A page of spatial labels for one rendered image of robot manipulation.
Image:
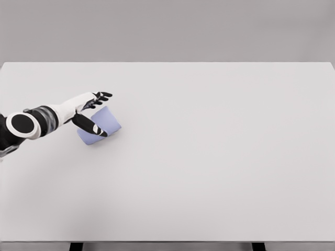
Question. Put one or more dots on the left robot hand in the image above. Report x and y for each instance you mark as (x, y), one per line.
(83, 102)

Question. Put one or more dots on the light blue cup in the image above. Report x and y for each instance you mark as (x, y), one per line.
(107, 120)

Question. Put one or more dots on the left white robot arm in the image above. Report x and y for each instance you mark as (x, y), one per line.
(39, 120)

